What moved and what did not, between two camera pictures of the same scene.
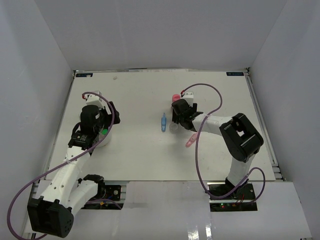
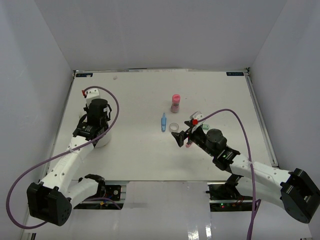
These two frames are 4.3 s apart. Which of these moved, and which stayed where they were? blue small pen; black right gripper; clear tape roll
Moved: black right gripper
Stayed: blue small pen; clear tape roll
